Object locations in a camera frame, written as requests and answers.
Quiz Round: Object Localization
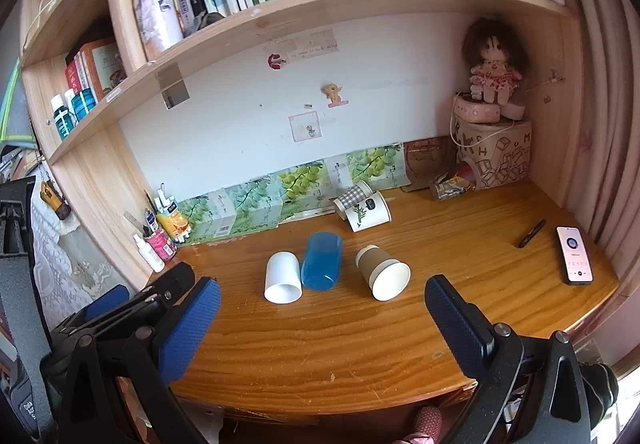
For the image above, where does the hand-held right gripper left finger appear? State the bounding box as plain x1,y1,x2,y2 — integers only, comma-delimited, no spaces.
57,276,222,444

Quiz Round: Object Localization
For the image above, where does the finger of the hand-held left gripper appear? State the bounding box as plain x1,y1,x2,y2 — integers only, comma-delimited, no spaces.
131,262,197,312
52,285,132,340

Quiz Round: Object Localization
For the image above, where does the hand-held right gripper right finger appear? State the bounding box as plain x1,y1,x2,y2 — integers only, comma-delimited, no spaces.
424,274,593,444

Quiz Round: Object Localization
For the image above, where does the brown paper cup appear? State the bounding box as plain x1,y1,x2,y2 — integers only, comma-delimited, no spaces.
355,245,411,301

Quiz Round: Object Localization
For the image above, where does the blue translucent cup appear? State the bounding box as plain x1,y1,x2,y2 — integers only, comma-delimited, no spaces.
300,231,344,291

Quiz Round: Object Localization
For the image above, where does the white plant print paper cup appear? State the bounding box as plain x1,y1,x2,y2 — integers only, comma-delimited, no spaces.
345,191,391,233

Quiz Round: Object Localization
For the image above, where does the checked paper cup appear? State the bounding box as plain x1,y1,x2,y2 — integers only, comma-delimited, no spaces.
333,181,375,215

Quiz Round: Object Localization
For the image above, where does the white glue bottle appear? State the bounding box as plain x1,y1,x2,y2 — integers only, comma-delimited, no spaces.
132,234,166,273

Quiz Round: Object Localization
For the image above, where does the pink pen holder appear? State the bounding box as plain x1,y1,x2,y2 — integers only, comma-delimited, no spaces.
145,229,177,263

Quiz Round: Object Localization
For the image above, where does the yellow black tool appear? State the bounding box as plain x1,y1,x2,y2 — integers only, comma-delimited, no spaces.
41,181,72,221

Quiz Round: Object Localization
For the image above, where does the white lace cloth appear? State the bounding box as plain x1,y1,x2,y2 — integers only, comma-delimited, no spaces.
29,184,132,331

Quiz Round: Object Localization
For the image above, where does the grape print tissue box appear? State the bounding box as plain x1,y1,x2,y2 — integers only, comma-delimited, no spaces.
277,162,332,219
225,175,284,231
346,143,412,191
177,193,237,245

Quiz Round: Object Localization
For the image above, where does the pink slipper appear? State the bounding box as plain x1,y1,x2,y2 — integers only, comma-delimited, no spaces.
395,406,444,444

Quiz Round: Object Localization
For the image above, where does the teal bottle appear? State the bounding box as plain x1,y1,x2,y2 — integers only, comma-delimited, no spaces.
70,87,97,121
50,94,76,141

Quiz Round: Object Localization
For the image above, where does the green-edged mesh bag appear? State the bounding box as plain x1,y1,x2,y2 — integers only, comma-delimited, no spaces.
0,68,32,145

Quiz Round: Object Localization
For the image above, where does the black pen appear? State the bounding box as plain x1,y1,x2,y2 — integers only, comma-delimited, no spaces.
518,219,547,249

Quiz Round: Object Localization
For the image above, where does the black smartphone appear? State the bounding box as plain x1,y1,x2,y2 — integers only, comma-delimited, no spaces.
556,226,595,285

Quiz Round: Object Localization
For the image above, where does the crumpled foil snack bag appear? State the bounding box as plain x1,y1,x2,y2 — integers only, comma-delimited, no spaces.
429,171,473,201

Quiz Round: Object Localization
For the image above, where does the printed tube container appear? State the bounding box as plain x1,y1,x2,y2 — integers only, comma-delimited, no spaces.
457,160,490,187

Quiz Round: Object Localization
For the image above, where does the red book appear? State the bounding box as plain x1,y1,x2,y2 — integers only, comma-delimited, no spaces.
65,54,85,92

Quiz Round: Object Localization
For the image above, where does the brown paper bag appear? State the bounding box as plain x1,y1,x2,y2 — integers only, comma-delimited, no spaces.
402,136,458,193

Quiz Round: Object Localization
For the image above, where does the printed beige storage box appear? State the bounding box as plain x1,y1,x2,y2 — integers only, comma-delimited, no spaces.
455,118,533,189

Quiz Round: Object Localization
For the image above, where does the orange book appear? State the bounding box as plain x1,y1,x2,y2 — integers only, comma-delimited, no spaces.
80,36,127,100

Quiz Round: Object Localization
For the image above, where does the silver tape strip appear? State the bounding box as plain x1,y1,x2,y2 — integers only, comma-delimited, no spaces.
156,64,192,111

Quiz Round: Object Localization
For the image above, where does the pink round box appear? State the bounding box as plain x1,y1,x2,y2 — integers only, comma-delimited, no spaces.
452,91,502,125

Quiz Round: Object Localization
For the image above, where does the white round speaker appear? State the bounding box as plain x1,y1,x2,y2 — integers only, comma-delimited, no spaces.
500,100,526,123

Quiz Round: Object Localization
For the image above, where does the white printed cylinder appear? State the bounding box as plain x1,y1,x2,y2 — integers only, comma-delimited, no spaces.
131,0,184,62

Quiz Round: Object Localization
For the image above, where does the brown-haired rag doll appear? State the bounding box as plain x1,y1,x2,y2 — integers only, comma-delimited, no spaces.
461,18,530,104

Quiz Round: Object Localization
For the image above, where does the pink curtain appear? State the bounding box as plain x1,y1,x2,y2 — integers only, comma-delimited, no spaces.
564,0,640,249

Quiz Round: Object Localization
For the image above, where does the wooden bookshelf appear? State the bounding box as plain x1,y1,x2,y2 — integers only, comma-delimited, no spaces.
19,0,583,292

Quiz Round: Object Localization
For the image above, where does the white cable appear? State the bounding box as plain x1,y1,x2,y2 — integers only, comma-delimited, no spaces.
449,92,523,149

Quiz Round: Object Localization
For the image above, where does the pink square wall sticker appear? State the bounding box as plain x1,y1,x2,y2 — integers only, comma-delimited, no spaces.
288,110,321,142

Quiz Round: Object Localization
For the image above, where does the yellow cartoon wall sticker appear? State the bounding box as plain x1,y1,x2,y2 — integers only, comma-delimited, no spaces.
322,82,350,108

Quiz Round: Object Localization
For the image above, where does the paper wall note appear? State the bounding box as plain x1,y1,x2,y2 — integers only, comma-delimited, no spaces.
286,30,341,59

